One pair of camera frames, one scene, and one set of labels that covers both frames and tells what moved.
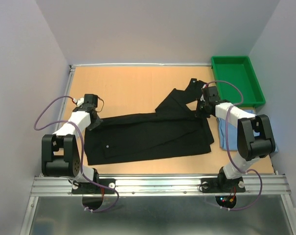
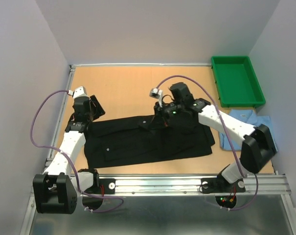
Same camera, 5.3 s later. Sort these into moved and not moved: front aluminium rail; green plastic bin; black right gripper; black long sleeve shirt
Moved: black right gripper
Not moved: green plastic bin; front aluminium rail; black long sleeve shirt
